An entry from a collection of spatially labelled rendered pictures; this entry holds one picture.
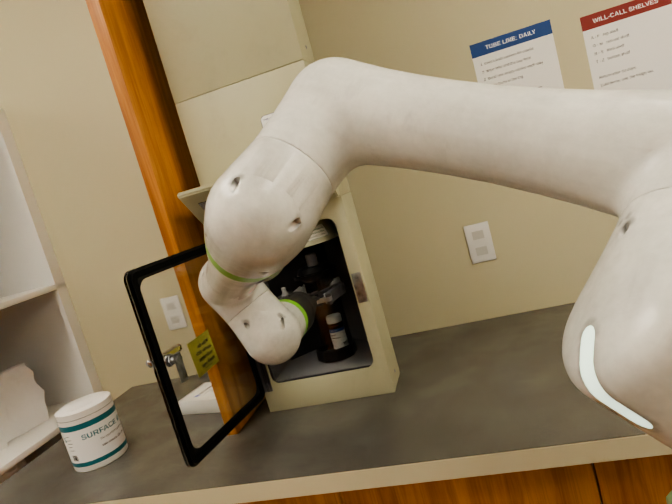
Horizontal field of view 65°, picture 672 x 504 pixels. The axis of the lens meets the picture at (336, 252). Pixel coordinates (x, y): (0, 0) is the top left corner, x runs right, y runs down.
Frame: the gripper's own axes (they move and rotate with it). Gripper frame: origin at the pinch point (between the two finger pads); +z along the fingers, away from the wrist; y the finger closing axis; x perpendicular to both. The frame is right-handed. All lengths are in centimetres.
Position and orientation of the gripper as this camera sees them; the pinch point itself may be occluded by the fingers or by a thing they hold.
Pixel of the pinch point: (319, 288)
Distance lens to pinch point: 133.6
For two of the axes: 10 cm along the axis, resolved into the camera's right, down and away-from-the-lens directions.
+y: -9.4, 2.2, 2.6
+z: 2.2, -1.9, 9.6
